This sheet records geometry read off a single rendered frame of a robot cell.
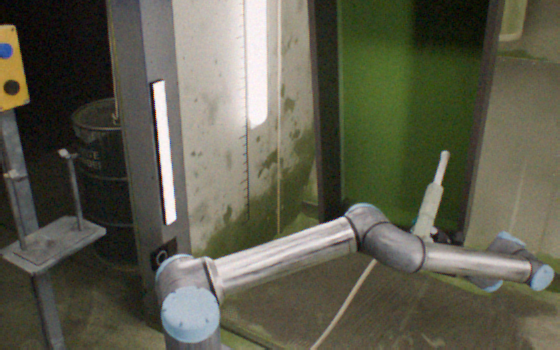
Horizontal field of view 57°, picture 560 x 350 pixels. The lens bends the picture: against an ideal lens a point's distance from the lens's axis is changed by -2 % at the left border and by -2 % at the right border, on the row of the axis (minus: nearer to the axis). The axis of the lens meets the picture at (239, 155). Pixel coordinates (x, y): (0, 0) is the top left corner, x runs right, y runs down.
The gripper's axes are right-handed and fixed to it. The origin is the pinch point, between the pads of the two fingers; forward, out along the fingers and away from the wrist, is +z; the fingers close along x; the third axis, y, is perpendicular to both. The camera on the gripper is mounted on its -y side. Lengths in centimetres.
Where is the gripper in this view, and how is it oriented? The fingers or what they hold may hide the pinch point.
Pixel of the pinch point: (416, 226)
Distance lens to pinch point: 191.9
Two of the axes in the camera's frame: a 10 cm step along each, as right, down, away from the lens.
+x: 4.2, -7.1, 5.6
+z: -8.3, -5.5, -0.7
